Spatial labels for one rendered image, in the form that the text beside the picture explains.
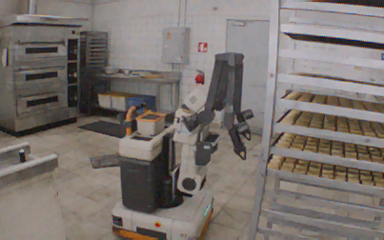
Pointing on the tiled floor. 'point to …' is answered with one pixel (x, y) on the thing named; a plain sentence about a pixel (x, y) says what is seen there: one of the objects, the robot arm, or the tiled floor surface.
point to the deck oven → (34, 71)
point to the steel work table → (139, 82)
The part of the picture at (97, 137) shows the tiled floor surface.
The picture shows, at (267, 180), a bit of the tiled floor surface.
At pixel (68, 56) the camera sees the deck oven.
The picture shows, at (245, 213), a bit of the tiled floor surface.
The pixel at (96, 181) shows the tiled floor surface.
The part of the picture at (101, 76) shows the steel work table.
